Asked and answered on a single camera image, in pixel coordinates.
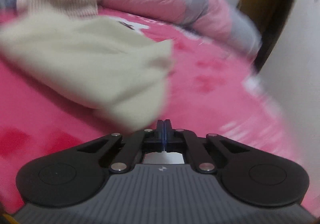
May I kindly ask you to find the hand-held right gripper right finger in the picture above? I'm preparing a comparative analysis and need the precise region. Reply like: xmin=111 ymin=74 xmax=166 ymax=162
xmin=164 ymin=119 xmax=248 ymax=174

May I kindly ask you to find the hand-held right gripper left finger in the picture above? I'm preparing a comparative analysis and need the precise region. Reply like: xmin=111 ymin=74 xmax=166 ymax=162
xmin=77 ymin=119 xmax=165 ymax=173

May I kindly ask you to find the beige zip jacket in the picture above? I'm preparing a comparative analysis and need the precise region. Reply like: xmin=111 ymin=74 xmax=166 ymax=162
xmin=0 ymin=12 xmax=176 ymax=135

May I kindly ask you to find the pink floral blanket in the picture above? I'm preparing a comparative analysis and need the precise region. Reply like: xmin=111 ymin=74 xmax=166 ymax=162
xmin=0 ymin=5 xmax=301 ymax=215

